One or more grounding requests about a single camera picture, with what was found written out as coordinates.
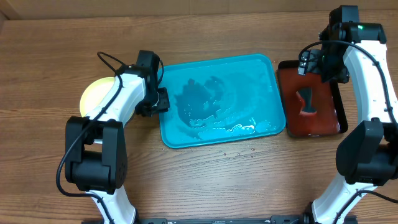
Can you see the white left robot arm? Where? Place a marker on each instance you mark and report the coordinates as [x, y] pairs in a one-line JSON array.
[[95, 161]]

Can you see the orange sponge with dark scourer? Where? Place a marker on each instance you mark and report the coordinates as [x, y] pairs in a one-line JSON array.
[[305, 97]]

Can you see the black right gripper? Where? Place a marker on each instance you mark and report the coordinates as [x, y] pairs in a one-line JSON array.
[[329, 69]]

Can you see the yellow-green plate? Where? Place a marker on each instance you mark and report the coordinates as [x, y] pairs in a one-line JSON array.
[[96, 92]]

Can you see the teal plastic tray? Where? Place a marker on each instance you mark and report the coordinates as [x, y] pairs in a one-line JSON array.
[[220, 100]]

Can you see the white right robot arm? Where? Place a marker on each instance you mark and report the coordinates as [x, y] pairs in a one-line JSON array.
[[348, 50]]

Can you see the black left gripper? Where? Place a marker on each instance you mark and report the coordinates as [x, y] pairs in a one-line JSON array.
[[163, 106]]

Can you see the dark red black-rimmed tray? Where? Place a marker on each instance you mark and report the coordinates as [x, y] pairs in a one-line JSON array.
[[330, 118]]

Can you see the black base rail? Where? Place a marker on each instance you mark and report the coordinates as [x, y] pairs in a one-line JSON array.
[[276, 219]]

